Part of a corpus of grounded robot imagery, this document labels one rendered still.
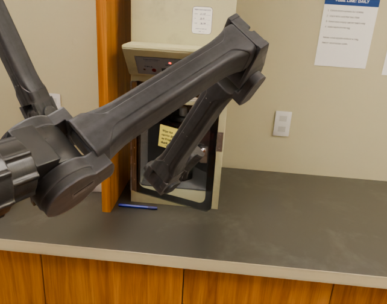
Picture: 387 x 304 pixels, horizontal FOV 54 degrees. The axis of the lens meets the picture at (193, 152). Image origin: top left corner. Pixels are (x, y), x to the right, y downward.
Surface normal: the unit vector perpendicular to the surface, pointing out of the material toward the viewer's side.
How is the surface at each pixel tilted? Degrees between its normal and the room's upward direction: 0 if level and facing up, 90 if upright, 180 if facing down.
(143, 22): 90
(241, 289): 90
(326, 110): 90
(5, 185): 79
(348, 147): 90
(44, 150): 34
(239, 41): 43
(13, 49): 71
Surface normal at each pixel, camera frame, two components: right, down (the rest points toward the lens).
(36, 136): 0.52, -0.64
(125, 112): 0.21, -0.44
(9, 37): 0.79, -0.06
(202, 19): -0.08, 0.36
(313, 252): 0.06, -0.93
